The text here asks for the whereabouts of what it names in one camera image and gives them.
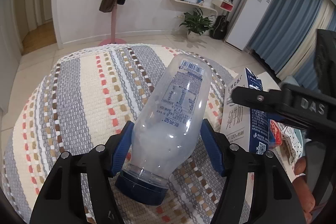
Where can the person's right hand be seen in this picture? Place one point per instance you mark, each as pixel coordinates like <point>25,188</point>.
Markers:
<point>302,174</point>

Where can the blue curtain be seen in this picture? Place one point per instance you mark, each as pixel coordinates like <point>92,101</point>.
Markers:
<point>288,16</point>

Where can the white refrigerator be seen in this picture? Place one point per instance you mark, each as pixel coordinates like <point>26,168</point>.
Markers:
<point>249,14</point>

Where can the clear plastic bottle blue cap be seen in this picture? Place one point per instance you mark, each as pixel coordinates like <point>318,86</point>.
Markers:
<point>178,98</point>

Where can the woven striped tablecloth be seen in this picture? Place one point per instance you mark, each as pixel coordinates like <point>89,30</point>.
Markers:
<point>78,108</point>

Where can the teal grey sofa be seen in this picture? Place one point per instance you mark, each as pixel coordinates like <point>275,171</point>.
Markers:
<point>289,80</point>

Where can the green potted plant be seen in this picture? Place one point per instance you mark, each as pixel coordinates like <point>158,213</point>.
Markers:
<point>195,23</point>

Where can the white curved low shelf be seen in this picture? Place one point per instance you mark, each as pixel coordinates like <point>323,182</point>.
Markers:
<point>191,5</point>

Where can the black acoustic guitar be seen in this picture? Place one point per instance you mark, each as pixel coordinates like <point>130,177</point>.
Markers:
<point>219,27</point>

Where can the red white wall box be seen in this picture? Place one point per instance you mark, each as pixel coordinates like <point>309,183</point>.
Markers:
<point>223,5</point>

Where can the small red box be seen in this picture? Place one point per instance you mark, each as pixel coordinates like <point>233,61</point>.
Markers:
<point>274,134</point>

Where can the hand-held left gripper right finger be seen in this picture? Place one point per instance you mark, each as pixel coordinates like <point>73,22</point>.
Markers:
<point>212,150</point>

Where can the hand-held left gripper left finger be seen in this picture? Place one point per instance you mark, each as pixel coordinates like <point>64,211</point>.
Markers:
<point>122,150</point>

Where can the cream curtain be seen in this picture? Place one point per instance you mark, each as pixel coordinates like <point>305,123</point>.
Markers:
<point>319,14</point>

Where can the blue white milk carton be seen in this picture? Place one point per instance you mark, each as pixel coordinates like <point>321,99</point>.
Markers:
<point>236,121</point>

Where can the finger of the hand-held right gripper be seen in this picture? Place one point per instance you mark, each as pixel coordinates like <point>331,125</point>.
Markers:
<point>252,98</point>

